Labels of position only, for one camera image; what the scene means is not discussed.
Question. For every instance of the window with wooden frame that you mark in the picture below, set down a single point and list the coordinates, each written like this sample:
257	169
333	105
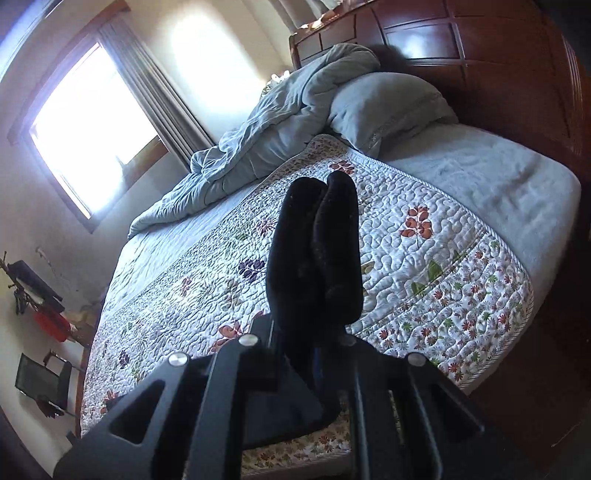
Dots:
92	129

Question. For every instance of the grey-blue duvet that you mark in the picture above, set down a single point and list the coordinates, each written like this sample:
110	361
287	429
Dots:
277	129

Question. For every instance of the grey stuffed toy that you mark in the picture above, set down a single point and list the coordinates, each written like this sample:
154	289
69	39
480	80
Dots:
274	82

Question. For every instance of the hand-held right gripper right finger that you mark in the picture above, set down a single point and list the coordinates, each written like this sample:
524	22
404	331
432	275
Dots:
392	406

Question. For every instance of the floral quilted bedspread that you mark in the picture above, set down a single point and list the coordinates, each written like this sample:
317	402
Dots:
415	258

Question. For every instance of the black mesh office chair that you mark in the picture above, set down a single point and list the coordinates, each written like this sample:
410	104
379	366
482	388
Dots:
37	378

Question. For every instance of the grey-blue pillow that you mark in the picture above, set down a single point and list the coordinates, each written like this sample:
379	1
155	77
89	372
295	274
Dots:
392	106

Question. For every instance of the dark hanging jacket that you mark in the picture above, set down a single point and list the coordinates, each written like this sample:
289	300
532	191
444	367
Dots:
32	281

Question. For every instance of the dark red cloth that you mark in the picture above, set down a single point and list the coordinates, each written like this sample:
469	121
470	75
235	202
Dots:
51	407

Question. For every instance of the wooden coat rack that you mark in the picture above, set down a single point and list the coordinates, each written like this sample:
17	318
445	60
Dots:
5	266

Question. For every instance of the wooden headboard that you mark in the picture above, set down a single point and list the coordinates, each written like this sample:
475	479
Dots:
485	46

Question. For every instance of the grey curtain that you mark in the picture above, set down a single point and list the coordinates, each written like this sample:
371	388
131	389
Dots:
157	101

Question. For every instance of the red bag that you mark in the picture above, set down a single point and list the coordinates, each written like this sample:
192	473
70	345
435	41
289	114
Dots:
53	325

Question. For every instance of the black pants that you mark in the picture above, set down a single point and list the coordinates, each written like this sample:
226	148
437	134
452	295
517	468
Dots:
318	240

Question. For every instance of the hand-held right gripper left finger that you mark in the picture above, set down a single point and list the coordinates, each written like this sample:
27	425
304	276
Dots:
231	397

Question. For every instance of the beige striped curtain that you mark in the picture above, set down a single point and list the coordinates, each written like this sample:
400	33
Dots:
300	7

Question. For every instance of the cardboard box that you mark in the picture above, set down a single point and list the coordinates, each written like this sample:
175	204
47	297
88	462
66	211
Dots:
83	325

